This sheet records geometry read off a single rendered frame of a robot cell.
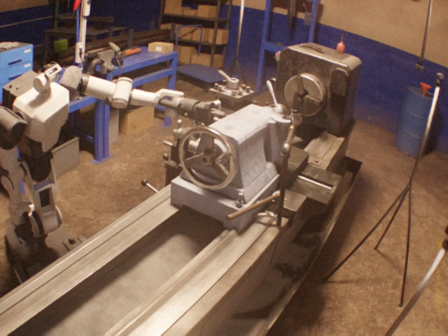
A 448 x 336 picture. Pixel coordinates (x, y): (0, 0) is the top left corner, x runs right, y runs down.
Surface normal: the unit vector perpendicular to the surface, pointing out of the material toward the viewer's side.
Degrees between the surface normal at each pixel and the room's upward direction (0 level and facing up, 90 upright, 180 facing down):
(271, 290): 0
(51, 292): 0
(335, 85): 90
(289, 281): 0
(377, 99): 90
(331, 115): 90
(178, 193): 90
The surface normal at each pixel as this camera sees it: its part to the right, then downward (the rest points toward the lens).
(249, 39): -0.51, 0.35
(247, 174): 0.83, -0.03
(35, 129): 0.41, 0.65
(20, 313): 0.11, -0.88
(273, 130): 0.25, 0.29
